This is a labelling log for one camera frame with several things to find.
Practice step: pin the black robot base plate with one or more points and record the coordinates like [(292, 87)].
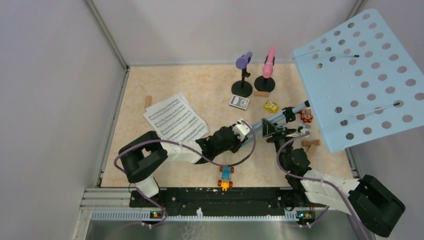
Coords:
[(235, 202)]

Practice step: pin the light wooden block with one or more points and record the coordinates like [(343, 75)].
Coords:
[(261, 94)]

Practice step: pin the black right microphone stand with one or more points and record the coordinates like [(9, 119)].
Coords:
[(263, 84)]

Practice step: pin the blue playing card box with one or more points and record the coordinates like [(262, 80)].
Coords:
[(239, 102)]

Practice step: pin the light blue music stand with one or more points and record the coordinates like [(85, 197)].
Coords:
[(360, 82)]

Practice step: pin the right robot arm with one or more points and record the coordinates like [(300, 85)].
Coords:
[(365, 199)]

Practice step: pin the wooden block far left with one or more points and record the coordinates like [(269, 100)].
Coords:
[(148, 101)]

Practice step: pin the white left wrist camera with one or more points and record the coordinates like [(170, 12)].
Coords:
[(241, 129)]

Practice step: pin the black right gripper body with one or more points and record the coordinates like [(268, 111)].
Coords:
[(279, 137)]

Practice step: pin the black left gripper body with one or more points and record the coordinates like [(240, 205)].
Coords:
[(233, 145)]

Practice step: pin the red owl number block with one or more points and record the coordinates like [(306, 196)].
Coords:
[(306, 116)]

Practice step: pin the blue toy brick car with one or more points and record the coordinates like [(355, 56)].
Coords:
[(225, 182)]

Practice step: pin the pink toy microphone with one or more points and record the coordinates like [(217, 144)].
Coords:
[(268, 67)]

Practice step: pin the yellow owl number block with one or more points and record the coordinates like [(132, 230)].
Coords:
[(271, 107)]

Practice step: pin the purple toy microphone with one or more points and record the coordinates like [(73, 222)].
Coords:
[(243, 61)]

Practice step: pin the black left microphone stand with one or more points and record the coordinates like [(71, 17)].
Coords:
[(241, 87)]

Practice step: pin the black microphone stand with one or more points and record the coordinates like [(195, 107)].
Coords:
[(241, 87), (263, 84)]

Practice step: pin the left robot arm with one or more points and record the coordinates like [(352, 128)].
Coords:
[(140, 158)]

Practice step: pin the wooden block right side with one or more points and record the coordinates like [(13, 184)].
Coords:
[(311, 152)]

